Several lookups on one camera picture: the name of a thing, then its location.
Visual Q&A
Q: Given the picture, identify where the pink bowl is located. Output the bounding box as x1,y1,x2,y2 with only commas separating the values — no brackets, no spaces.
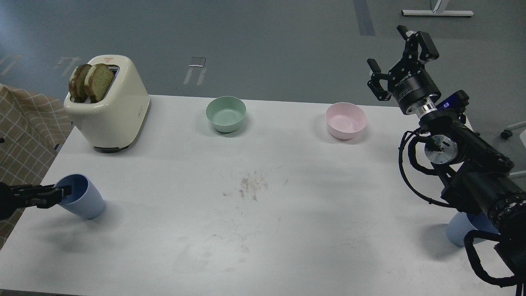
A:
325,102,368,140

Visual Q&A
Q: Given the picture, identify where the office chair caster base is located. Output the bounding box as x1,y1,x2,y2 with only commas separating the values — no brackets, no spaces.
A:
497,120,526,180

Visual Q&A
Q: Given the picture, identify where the beige checkered cloth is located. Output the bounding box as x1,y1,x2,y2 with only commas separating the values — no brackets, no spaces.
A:
0,84,74,249

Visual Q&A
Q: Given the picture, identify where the toast slice right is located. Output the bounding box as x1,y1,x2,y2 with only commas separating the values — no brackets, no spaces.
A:
84,63,115,104

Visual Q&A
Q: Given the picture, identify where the cream toaster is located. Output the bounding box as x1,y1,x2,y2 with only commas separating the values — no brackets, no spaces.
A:
64,55,150,153

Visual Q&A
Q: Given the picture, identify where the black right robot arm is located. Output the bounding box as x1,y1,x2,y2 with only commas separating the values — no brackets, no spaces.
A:
367,25,525,296

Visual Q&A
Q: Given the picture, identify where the green bowl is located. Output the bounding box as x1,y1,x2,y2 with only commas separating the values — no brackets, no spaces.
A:
205,96,247,133

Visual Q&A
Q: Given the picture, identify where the white desk foot bar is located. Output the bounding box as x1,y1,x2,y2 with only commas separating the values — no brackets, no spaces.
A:
401,9,475,17

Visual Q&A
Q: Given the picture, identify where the light blue cup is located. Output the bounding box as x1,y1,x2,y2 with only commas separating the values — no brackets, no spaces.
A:
445,212,498,247
54,174,106,220

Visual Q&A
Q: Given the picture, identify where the toast slice left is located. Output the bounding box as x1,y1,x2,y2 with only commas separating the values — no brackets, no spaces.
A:
68,64,92,103

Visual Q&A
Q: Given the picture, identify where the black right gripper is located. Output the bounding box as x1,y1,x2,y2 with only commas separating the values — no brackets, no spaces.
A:
367,25,441,115

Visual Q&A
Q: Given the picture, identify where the toast slice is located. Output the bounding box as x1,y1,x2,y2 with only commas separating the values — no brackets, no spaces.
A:
68,64,92,103
84,63,115,104

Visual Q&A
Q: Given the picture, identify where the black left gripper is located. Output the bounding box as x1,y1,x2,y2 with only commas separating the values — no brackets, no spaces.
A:
11,185,73,209

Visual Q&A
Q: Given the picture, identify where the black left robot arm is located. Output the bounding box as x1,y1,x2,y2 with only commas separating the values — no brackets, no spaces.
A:
0,182,73,221

